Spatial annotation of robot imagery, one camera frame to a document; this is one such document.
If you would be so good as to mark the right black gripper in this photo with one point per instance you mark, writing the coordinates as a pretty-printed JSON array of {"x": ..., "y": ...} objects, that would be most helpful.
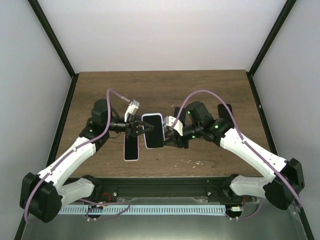
[{"x": 175, "y": 137}]

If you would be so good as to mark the left black frame post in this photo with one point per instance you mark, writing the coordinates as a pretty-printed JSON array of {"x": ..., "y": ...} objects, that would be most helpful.
[{"x": 43, "y": 20}]

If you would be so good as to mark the phone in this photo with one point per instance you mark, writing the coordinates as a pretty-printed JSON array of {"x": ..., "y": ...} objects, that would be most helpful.
[
  {"x": 154, "y": 138},
  {"x": 131, "y": 150}
]

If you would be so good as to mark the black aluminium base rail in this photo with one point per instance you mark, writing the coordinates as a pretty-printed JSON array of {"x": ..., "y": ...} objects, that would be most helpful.
[{"x": 214, "y": 189}]

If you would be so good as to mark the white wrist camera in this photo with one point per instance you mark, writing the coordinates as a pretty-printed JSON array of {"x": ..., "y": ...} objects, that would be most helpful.
[
  {"x": 132, "y": 108},
  {"x": 173, "y": 124}
]

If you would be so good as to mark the black frame post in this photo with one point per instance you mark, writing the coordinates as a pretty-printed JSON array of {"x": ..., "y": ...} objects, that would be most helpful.
[
  {"x": 43, "y": 20},
  {"x": 280, "y": 20}
]

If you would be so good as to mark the phone in pink case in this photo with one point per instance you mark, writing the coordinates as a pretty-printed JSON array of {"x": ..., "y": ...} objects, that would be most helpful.
[{"x": 131, "y": 150}]

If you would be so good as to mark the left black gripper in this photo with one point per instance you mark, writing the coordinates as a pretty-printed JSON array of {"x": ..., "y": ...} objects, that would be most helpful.
[{"x": 131, "y": 128}]

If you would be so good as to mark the right black frame post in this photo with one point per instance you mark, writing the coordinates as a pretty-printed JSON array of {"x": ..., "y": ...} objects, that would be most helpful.
[{"x": 280, "y": 20}]

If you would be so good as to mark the light blue slotted cable duct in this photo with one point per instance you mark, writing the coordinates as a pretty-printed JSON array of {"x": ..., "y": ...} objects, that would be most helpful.
[{"x": 199, "y": 210}]

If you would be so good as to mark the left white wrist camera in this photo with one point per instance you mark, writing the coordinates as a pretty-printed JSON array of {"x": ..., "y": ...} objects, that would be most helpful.
[{"x": 132, "y": 108}]

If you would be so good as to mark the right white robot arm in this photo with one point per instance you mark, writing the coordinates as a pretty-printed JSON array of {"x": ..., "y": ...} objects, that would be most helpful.
[{"x": 281, "y": 180}]

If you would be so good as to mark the black smartphone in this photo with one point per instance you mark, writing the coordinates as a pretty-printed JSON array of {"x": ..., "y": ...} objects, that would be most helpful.
[{"x": 182, "y": 114}]

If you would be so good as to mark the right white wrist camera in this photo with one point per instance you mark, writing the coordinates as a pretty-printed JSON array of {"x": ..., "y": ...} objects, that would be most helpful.
[{"x": 173, "y": 124}]

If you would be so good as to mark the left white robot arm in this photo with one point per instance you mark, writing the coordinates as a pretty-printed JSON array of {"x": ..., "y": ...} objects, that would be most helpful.
[{"x": 44, "y": 194}]

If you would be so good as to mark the black phone case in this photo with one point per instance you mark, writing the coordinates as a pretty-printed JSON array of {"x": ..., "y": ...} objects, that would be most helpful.
[{"x": 224, "y": 113}]

